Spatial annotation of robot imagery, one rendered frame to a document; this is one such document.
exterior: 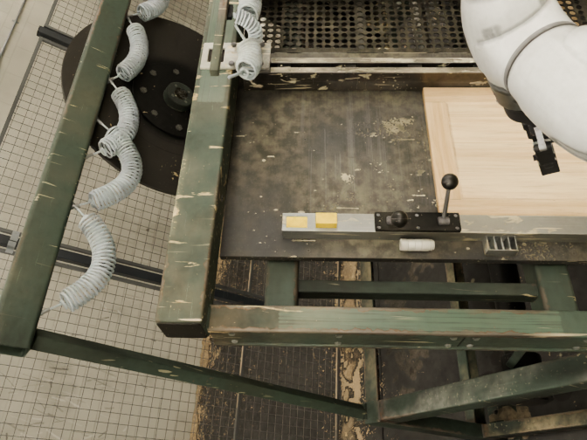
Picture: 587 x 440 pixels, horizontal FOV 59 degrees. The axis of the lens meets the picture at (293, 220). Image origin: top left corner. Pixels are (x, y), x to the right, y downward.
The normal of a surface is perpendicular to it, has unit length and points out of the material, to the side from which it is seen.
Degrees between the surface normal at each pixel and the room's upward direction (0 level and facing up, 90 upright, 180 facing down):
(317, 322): 56
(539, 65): 7
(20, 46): 90
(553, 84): 11
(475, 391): 0
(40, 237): 90
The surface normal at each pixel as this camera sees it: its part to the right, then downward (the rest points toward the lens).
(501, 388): -0.84, -0.29
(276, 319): -0.03, -0.51
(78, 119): 0.54, -0.41
